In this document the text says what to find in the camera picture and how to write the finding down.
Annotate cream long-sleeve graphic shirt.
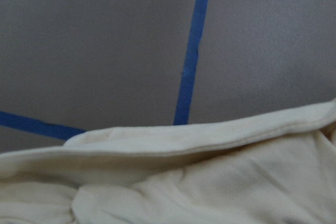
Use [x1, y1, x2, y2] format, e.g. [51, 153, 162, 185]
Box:
[1, 101, 335, 223]

